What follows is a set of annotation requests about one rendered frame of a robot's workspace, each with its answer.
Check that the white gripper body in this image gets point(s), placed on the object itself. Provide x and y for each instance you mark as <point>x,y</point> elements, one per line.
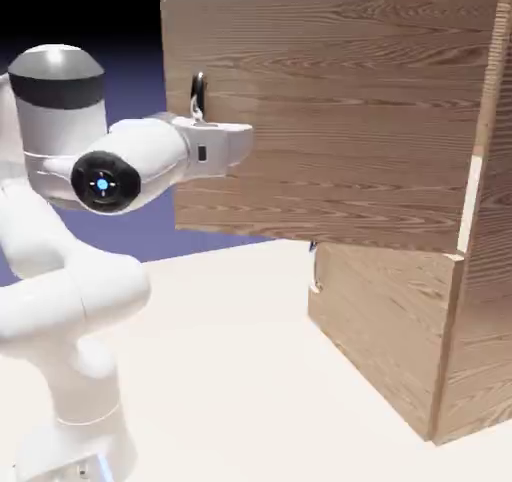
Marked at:
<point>239,142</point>

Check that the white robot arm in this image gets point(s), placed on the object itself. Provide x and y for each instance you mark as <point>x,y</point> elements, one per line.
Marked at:
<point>48,290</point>

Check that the large wood cabinet door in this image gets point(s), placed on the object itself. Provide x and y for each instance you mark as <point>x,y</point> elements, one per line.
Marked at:
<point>340,130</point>

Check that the small wood cabinet door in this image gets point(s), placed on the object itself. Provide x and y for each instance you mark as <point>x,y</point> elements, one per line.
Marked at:
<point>384,330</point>

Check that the light wood cabinet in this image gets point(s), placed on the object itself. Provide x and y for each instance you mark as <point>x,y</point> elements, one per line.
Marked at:
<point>490,330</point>

